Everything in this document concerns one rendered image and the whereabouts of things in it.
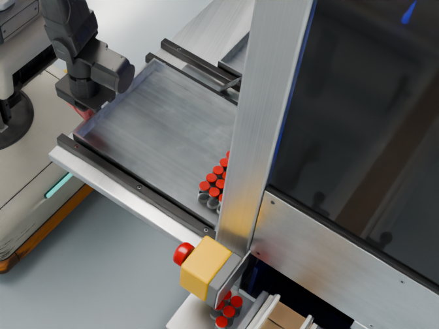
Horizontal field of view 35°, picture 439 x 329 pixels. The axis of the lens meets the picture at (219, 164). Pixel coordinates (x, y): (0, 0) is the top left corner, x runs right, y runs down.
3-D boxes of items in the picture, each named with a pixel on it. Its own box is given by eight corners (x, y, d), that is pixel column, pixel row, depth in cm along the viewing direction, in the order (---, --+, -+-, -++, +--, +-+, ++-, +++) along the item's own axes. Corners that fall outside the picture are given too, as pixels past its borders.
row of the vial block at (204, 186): (255, 145, 141) (257, 132, 138) (204, 205, 132) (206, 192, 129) (245, 140, 142) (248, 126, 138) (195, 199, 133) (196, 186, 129)
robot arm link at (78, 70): (75, 29, 125) (56, 47, 122) (107, 43, 123) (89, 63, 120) (79, 55, 130) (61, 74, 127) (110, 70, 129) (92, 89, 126)
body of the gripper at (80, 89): (95, 116, 130) (92, 90, 124) (54, 91, 133) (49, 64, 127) (117, 96, 134) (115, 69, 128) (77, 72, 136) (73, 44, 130)
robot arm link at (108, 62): (78, 2, 119) (49, 37, 116) (134, 28, 117) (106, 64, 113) (90, 45, 130) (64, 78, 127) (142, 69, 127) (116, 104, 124)
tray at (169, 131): (285, 145, 142) (287, 136, 140) (213, 234, 129) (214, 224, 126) (153, 68, 151) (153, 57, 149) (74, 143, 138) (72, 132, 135)
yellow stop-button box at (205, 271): (238, 277, 116) (243, 257, 110) (213, 309, 112) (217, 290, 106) (201, 252, 118) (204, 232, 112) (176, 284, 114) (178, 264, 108)
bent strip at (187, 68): (239, 94, 149) (242, 76, 144) (231, 103, 148) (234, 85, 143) (187, 64, 153) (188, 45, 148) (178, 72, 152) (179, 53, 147)
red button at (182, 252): (202, 258, 115) (204, 247, 112) (188, 276, 113) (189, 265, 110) (183, 247, 116) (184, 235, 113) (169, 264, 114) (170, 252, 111)
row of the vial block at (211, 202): (264, 151, 141) (267, 138, 137) (213, 211, 132) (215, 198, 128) (255, 145, 141) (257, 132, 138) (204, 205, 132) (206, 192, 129)
